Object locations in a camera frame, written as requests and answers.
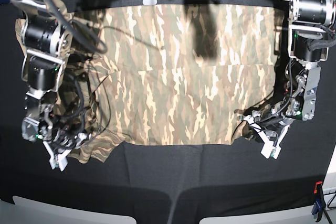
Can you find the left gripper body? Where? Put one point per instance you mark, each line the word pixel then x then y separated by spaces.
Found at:
pixel 271 136

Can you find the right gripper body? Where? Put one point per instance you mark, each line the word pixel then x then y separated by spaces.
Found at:
pixel 60 145

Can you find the camouflage t-shirt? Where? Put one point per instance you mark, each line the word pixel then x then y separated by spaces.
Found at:
pixel 171 74

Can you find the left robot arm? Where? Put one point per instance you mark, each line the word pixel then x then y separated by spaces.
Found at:
pixel 311 32

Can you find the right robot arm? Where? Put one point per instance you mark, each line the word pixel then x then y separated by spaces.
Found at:
pixel 47 49

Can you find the red blue clamp front right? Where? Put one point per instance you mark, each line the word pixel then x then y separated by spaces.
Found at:
pixel 319 202

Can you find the black table cloth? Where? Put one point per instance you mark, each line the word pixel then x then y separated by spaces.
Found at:
pixel 165 184

